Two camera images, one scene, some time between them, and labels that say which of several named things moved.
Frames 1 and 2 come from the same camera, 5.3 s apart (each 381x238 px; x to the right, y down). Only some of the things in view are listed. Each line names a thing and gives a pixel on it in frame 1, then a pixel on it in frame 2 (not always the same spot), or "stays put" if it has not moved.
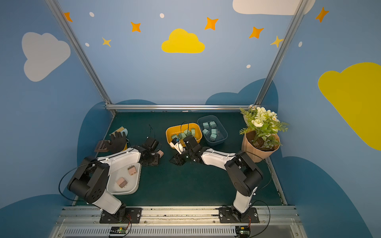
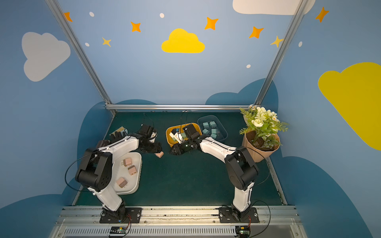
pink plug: x=132 y=170 stays put
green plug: x=213 y=124 stays put
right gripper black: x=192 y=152 -> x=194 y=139
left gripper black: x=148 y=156 -> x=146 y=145
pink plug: x=160 y=153 stays put
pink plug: x=121 y=182 stays put
